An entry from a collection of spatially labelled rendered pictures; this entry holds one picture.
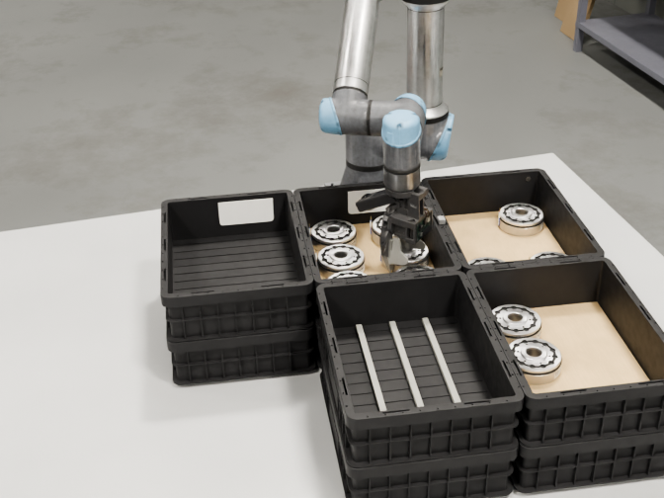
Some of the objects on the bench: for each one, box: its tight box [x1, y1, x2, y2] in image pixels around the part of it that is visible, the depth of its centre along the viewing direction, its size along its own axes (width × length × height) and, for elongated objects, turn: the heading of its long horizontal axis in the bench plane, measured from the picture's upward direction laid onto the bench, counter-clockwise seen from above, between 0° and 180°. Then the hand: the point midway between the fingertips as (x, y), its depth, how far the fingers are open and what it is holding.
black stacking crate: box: [166, 310, 315, 385], centre depth 212 cm, size 40×30×12 cm
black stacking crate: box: [510, 430, 664, 493], centre depth 185 cm, size 40×30×12 cm
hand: (395, 260), depth 210 cm, fingers open, 5 cm apart
